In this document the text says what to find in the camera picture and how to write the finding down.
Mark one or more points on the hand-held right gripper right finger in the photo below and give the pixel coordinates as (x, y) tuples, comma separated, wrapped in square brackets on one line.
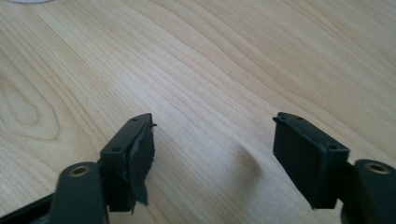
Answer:
[(305, 165)]

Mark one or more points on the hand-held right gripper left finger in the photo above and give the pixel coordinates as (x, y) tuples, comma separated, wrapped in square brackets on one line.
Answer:
[(130, 161)]

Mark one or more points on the white round object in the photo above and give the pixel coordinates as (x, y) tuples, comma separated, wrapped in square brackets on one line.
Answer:
[(29, 1)]

